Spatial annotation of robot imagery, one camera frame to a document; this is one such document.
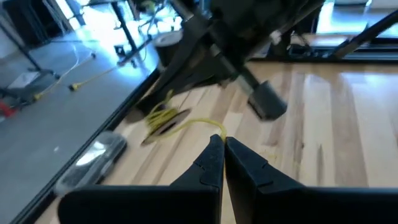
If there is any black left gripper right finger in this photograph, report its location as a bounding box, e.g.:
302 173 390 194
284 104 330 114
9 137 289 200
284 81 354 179
224 136 398 224

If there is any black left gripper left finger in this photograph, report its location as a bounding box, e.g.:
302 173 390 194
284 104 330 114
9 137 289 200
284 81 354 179
57 133 225 224

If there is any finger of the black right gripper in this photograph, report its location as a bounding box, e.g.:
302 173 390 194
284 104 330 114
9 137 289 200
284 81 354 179
174 57 246 93
136 18 218 114

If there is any thin yellow wire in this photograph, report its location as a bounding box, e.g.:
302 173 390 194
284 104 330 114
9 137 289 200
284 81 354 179
145 90 228 139

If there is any black wire spool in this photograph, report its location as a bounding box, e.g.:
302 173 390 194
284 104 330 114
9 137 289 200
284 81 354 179
141 107 192 146

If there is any black floor stand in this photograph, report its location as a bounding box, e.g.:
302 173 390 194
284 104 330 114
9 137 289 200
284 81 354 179
0 17 62 80
110 0 156 68

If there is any dark grey rectangular case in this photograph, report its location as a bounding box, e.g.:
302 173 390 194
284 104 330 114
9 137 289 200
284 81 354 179
54 130 128 197

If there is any red metal bar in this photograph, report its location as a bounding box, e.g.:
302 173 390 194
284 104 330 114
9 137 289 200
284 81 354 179
0 101 18 119

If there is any yellow floor cable with plug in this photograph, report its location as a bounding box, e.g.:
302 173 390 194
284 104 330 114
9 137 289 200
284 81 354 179
33 51 150 101

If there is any black aluminium table frame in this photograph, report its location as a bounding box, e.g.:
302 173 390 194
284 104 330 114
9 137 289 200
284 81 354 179
9 9 398 224

